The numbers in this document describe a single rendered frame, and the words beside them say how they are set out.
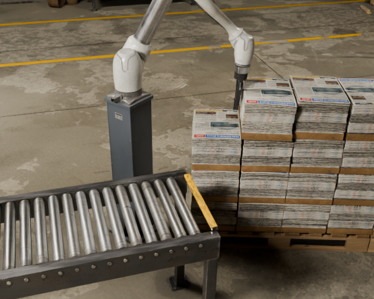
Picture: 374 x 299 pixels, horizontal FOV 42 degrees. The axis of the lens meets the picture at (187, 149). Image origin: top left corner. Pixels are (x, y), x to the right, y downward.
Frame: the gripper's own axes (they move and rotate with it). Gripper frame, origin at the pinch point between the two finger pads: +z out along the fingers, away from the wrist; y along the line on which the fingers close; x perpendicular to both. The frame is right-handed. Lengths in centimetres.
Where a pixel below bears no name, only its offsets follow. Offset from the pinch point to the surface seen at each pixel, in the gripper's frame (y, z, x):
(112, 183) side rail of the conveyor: -62, 20, 63
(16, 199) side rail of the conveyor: -78, 23, 105
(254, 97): -13.7, -11.5, -7.7
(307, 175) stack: -19, 34, -46
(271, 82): 8.4, -12.0, -19.7
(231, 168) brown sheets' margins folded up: -18.6, 32.8, -0.5
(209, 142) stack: -18.9, 16.3, 14.4
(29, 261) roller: -117, 22, 87
